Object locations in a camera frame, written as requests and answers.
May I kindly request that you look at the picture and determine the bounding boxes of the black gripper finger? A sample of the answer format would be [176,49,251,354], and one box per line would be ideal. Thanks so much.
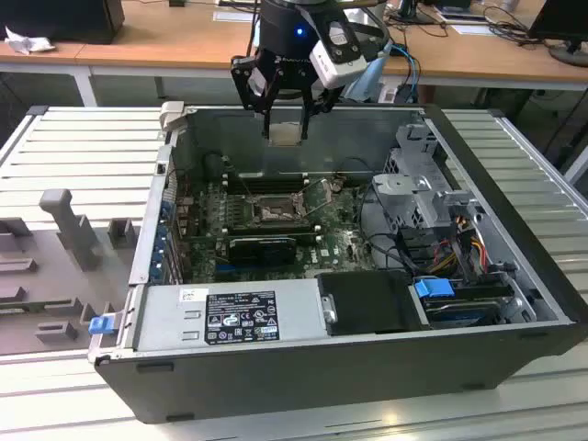
[230,48,282,141]
[300,85,345,141]

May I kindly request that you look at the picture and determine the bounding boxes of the silver green CPU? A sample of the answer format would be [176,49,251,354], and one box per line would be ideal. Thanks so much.
[267,121,304,148]

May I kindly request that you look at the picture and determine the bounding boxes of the metal socket cover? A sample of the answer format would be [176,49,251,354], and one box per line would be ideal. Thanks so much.
[300,178,335,217]

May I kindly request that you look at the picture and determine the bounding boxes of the metal wire locking lever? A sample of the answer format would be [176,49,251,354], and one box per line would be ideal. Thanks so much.
[227,155,254,202]

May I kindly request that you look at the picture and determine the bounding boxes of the black RAM slot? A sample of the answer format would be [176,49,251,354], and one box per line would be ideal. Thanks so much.
[222,176,310,184]
[222,182,310,189]
[229,221,314,229]
[222,171,310,179]
[229,227,317,234]
[229,232,319,240]
[222,187,310,195]
[229,216,312,223]

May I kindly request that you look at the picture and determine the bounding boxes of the CPU socket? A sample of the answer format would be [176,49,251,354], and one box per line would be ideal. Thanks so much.
[246,194,308,227]

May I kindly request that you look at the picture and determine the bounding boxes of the wooden desk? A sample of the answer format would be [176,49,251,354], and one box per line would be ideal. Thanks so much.
[0,0,588,107]

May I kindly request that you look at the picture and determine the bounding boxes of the grey plastic case latch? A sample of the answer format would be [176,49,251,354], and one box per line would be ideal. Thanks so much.
[158,101,189,135]

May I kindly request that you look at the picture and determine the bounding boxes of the grey metal drive cage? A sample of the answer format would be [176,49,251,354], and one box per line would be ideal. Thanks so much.
[369,121,488,240]

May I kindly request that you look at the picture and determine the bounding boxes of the green motherboard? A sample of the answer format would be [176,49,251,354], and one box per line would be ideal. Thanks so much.
[176,176,385,285]

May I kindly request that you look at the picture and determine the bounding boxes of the black monitor stand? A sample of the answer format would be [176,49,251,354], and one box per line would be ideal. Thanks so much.
[392,0,440,25]

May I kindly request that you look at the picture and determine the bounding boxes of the black graphics card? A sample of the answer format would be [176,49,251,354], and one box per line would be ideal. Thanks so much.
[228,236,298,266]

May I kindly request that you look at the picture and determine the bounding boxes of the white papers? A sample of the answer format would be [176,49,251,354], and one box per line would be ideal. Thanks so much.
[435,6,491,36]

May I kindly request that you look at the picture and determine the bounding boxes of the black plastic shroud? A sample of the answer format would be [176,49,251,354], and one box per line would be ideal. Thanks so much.
[316,270,431,336]

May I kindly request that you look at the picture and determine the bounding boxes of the black box on desk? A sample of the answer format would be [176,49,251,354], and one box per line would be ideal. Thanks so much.
[0,0,126,45]

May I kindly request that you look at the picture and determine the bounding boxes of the hard disk in blue carrier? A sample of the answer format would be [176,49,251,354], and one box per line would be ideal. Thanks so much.
[412,277,515,331]

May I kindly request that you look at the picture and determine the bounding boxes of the crumpled white paper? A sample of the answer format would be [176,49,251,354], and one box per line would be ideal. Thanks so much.
[4,25,57,54]

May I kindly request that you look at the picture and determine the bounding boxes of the grey power supply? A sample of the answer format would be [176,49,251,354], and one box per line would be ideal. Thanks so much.
[136,282,333,354]

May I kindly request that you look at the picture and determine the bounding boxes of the grey parts rack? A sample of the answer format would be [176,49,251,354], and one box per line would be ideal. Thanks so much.
[0,187,143,357]

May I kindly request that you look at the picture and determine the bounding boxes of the black PC case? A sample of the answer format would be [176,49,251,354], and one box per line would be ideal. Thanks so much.
[86,101,588,426]

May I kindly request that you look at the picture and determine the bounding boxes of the black monitor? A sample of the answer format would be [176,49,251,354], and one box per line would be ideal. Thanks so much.
[527,0,588,69]

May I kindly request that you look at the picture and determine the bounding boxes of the blue plastic latch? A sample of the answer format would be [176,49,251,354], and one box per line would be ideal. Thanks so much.
[89,315,114,336]

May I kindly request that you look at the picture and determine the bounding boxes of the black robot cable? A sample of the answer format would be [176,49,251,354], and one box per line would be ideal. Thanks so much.
[246,0,261,52]

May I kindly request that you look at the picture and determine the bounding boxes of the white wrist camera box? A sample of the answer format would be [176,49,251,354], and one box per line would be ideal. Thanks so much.
[308,7,368,88]

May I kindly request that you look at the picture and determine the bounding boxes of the blue cable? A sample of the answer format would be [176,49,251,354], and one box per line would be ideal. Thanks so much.
[388,41,422,100]

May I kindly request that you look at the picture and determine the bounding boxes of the yellow red power wires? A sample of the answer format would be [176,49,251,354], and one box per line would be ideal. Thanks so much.
[429,215,489,277]

